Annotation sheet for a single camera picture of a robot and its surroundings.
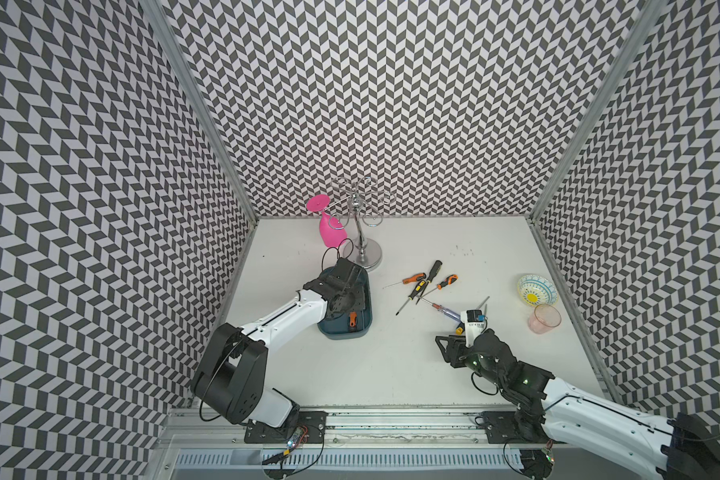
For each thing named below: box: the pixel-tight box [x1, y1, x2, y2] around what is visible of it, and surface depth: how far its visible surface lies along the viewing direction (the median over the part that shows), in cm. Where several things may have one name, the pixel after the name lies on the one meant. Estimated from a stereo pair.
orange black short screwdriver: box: [421, 274, 459, 298], surface depth 100 cm
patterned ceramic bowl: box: [517, 274, 558, 307], surface depth 98 cm
